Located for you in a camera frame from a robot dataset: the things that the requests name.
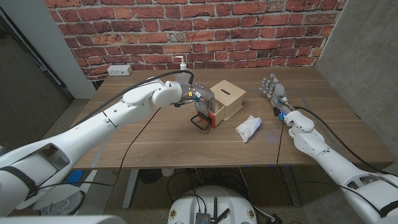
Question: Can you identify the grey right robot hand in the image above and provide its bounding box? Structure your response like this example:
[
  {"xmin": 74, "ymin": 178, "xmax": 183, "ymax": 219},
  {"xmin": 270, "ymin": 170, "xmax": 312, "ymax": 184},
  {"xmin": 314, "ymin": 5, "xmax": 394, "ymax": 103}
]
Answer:
[{"xmin": 259, "ymin": 73, "xmax": 294, "ymax": 115}]

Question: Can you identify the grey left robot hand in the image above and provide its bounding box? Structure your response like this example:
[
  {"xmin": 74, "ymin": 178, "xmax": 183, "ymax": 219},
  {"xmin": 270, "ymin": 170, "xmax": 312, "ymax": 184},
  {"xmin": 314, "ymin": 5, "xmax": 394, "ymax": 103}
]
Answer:
[{"xmin": 180, "ymin": 82, "xmax": 217, "ymax": 117}]

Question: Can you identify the wooden drawer with red front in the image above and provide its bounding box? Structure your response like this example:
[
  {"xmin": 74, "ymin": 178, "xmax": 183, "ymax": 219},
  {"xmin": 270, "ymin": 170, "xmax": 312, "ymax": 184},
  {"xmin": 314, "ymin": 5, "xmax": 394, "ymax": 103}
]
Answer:
[{"xmin": 190, "ymin": 99, "xmax": 226, "ymax": 132}]

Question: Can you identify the wooden box with slot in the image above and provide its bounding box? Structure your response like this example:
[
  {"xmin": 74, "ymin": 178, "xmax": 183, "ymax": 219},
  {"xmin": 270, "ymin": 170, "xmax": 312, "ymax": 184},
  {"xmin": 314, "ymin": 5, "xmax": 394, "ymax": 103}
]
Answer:
[{"xmin": 210, "ymin": 80, "xmax": 246, "ymax": 121}]

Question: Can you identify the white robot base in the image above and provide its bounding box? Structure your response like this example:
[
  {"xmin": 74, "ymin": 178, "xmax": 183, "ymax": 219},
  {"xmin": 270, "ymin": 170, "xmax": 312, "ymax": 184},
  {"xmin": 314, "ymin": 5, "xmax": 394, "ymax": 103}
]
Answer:
[{"xmin": 167, "ymin": 185, "xmax": 259, "ymax": 224}]

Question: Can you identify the clear hand sanitizer pump bottle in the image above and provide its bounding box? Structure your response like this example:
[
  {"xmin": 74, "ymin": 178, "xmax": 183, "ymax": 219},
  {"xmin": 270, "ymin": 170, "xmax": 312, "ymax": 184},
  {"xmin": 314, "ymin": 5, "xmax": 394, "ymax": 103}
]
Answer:
[{"xmin": 175, "ymin": 55, "xmax": 195, "ymax": 85}]

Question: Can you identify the crumpled white cloth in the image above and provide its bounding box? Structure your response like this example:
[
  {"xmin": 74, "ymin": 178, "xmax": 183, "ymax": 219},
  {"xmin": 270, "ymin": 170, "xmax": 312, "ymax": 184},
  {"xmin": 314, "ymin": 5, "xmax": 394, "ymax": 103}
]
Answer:
[{"xmin": 235, "ymin": 115, "xmax": 262, "ymax": 144}]

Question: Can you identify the red brick print backdrop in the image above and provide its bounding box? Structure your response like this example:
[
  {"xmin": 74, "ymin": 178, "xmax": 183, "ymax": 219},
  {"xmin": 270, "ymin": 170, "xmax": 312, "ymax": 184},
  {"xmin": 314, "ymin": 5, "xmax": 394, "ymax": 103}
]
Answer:
[{"xmin": 43, "ymin": 0, "xmax": 349, "ymax": 82}]

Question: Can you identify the white power outlet strip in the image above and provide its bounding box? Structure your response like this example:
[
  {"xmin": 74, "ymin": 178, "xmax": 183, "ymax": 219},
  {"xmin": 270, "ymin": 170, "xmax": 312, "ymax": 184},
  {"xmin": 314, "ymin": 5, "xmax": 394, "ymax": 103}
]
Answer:
[{"xmin": 107, "ymin": 64, "xmax": 133, "ymax": 77}]

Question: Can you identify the grey table leg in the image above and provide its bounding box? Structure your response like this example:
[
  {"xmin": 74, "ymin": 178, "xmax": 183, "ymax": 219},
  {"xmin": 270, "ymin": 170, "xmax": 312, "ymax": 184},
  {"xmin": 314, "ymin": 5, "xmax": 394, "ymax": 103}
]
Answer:
[{"xmin": 280, "ymin": 166, "xmax": 301, "ymax": 207}]

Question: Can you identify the white table leg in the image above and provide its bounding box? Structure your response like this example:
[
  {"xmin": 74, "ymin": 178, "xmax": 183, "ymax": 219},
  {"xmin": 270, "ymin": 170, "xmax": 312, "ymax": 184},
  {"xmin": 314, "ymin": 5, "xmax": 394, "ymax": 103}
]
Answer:
[{"xmin": 122, "ymin": 169, "xmax": 140, "ymax": 210}]

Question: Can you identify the black antenna device on base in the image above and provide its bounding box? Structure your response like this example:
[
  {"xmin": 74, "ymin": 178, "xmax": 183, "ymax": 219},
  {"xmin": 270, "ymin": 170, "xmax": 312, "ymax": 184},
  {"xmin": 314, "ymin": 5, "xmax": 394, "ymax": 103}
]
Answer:
[{"xmin": 195, "ymin": 197, "xmax": 231, "ymax": 224}]

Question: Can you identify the blue object on floor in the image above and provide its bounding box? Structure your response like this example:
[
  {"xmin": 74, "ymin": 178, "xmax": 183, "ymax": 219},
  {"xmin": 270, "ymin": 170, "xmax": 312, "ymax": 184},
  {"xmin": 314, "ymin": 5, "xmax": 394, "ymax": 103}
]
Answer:
[{"xmin": 65, "ymin": 169, "xmax": 85, "ymax": 187}]

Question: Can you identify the grey sneaker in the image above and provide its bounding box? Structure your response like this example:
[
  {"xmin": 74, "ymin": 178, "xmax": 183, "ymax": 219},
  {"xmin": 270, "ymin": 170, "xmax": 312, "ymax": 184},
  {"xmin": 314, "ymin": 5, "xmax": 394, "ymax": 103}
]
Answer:
[{"xmin": 39, "ymin": 190, "xmax": 86, "ymax": 217}]

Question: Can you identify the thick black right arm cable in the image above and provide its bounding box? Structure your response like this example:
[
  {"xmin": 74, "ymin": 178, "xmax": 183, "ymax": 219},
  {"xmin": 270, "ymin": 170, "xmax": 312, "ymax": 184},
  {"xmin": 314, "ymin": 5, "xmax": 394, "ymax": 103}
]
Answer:
[{"xmin": 294, "ymin": 105, "xmax": 398, "ymax": 178}]

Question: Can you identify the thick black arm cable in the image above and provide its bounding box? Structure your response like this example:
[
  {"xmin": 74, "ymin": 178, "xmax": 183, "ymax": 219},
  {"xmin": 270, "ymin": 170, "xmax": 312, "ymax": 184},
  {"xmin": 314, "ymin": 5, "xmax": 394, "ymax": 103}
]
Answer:
[
  {"xmin": 294, "ymin": 105, "xmax": 398, "ymax": 178},
  {"xmin": 71, "ymin": 70, "xmax": 195, "ymax": 128}
]

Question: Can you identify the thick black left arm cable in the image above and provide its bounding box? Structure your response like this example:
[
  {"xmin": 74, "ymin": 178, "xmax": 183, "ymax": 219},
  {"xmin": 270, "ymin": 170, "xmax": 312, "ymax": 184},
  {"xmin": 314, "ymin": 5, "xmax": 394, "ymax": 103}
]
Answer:
[{"xmin": 71, "ymin": 70, "xmax": 195, "ymax": 128}]

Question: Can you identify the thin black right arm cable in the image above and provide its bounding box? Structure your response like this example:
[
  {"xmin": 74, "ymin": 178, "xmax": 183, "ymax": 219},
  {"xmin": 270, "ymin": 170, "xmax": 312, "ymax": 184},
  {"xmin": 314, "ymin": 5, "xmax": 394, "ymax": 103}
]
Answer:
[{"xmin": 275, "ymin": 118, "xmax": 287, "ymax": 184}]

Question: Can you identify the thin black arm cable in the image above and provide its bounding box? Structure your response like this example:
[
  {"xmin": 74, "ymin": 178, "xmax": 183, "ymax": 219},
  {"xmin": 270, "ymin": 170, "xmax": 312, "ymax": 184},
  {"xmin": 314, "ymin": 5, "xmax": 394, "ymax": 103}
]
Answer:
[
  {"xmin": 36, "ymin": 106, "xmax": 162, "ymax": 190},
  {"xmin": 275, "ymin": 118, "xmax": 287, "ymax": 184}
]

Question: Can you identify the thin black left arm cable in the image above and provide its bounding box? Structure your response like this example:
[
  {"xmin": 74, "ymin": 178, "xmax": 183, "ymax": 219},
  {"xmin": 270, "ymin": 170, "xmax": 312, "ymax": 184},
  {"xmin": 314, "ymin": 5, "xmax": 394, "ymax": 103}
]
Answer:
[{"xmin": 36, "ymin": 106, "xmax": 162, "ymax": 190}]

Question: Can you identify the black floor cable loop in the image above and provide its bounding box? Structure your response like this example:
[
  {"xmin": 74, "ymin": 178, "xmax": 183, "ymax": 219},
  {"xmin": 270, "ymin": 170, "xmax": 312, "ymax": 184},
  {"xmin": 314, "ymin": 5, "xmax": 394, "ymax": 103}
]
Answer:
[{"xmin": 167, "ymin": 172, "xmax": 208, "ymax": 214}]

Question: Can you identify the white floor cable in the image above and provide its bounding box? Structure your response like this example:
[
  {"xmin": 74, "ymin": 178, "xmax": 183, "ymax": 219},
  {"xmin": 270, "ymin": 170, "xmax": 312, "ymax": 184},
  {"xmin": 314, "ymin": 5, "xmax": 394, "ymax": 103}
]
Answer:
[{"xmin": 238, "ymin": 167, "xmax": 276, "ymax": 222}]

